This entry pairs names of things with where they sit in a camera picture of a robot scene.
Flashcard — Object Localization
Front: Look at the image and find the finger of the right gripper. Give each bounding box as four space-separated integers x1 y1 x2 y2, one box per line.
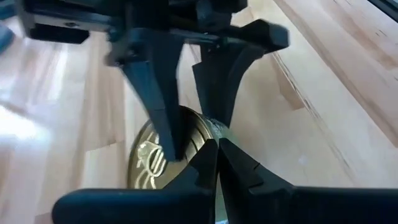
192 45 265 127
107 32 184 162

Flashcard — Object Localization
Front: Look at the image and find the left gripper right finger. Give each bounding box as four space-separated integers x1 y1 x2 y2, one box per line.
219 138 398 224

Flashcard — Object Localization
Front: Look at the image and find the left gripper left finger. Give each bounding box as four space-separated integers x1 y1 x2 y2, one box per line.
52 139 220 224

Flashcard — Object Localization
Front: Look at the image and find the gold-lid green albacore can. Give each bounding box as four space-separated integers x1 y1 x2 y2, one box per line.
126 105 240 224

